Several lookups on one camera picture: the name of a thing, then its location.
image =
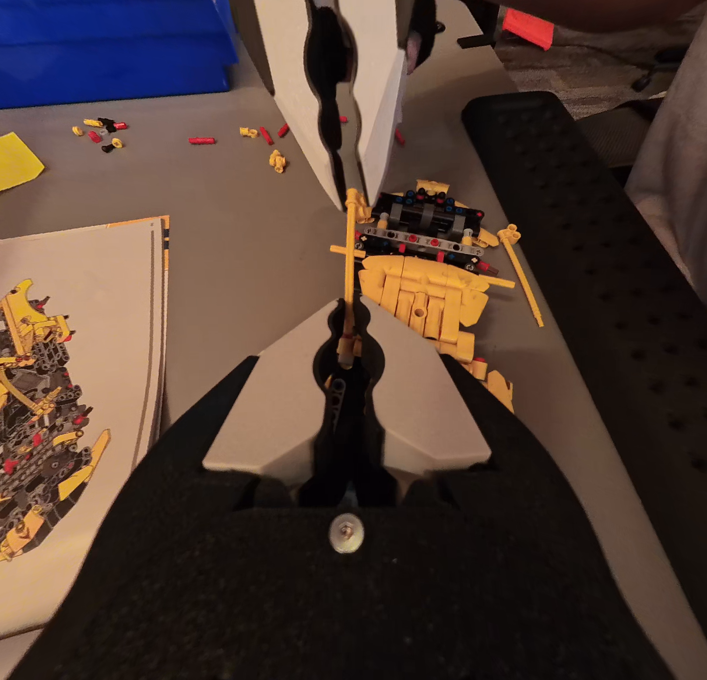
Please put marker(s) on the open instruction booklet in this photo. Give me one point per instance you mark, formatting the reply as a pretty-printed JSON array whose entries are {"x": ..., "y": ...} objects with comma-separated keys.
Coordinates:
[{"x": 83, "y": 260}]

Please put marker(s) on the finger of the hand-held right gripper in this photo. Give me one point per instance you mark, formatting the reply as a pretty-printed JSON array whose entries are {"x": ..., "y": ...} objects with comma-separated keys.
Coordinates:
[
  {"x": 287, "y": 72},
  {"x": 378, "y": 83}
]

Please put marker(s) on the shiny grey cloth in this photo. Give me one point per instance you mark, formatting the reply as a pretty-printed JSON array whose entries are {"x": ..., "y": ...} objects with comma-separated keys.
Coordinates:
[{"x": 674, "y": 194}]

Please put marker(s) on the black perforated panel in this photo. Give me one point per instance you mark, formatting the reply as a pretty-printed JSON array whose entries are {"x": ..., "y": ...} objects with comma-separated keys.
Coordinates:
[{"x": 596, "y": 304}]

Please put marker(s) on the yellow brick link rod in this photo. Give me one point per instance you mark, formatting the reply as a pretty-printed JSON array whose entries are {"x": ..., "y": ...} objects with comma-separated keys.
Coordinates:
[{"x": 349, "y": 249}]

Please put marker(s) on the cluster of small brick pieces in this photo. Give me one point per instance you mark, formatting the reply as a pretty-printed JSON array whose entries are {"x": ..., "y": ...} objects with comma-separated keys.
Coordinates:
[{"x": 102, "y": 130}]

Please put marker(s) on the person's right hand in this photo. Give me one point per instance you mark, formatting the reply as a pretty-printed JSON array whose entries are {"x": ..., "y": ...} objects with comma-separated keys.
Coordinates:
[{"x": 414, "y": 53}]

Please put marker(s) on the red sheet on floor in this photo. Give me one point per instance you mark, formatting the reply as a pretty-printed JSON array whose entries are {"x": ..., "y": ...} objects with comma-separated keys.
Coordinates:
[{"x": 527, "y": 28}]

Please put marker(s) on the blue plastic bin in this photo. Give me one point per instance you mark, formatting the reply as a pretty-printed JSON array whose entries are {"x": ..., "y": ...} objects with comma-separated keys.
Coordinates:
[{"x": 110, "y": 39}]

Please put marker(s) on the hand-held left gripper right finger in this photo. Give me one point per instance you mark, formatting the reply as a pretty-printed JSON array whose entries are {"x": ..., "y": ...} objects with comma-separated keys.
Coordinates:
[{"x": 431, "y": 415}]

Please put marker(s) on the yellow flexible brick rod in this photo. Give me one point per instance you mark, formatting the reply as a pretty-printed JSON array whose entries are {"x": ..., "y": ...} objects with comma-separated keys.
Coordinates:
[{"x": 522, "y": 277}]

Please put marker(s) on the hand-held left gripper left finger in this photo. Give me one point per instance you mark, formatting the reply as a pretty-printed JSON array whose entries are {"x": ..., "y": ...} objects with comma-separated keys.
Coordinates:
[{"x": 265, "y": 415}]

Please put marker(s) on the yellow toy brick model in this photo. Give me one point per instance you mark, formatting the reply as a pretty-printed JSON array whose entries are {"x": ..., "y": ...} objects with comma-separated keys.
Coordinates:
[{"x": 425, "y": 299}]

